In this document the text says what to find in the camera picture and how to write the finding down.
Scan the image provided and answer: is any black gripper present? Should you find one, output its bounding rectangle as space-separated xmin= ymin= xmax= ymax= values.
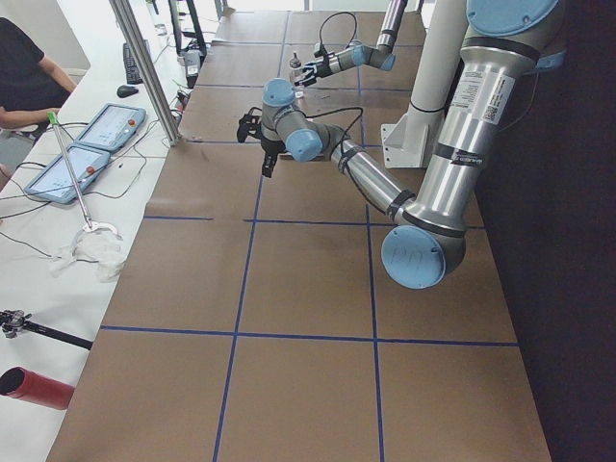
xmin=294 ymin=53 xmax=336 ymax=88
xmin=259 ymin=133 xmax=284 ymax=178

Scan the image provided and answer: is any clear glass sauce bottle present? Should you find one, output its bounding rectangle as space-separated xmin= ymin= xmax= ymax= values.
xmin=289 ymin=51 xmax=304 ymax=99

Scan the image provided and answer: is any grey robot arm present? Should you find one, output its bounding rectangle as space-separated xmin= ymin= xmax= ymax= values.
xmin=257 ymin=1 xmax=566 ymax=289
xmin=289 ymin=0 xmax=408 ymax=88

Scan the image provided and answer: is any upper teach pendant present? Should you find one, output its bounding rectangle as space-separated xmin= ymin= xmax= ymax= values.
xmin=74 ymin=103 xmax=146 ymax=153

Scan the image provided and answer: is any teach pendant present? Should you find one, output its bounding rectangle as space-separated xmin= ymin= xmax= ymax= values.
xmin=74 ymin=103 xmax=146 ymax=153
xmin=24 ymin=144 xmax=111 ymax=204

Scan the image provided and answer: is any black keyboard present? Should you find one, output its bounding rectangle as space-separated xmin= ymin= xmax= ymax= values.
xmin=122 ymin=42 xmax=142 ymax=85

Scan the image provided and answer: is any black computer mouse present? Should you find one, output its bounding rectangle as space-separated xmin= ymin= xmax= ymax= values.
xmin=116 ymin=85 xmax=139 ymax=98

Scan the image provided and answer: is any lower teach pendant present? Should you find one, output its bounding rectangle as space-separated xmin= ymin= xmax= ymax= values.
xmin=24 ymin=144 xmax=111 ymax=204

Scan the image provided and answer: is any person in black shirt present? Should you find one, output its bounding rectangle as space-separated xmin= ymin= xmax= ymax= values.
xmin=1 ymin=17 xmax=76 ymax=130

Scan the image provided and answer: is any red cylinder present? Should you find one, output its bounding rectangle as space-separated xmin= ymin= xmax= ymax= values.
xmin=1 ymin=367 xmax=75 ymax=410

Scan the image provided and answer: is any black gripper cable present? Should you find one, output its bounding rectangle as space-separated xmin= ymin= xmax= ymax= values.
xmin=307 ymin=106 xmax=365 ymax=155
xmin=315 ymin=12 xmax=360 ymax=57

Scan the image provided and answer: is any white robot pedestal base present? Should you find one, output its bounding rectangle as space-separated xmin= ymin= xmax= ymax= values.
xmin=381 ymin=0 xmax=468 ymax=168

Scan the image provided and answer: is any aluminium frame post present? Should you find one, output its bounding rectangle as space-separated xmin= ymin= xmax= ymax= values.
xmin=110 ymin=0 xmax=181 ymax=146

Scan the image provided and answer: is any grabber stick green handle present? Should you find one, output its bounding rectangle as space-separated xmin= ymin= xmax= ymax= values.
xmin=47 ymin=111 xmax=121 ymax=240

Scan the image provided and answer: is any black camera tripod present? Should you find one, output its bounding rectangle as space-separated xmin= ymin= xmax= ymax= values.
xmin=1 ymin=310 xmax=93 ymax=350

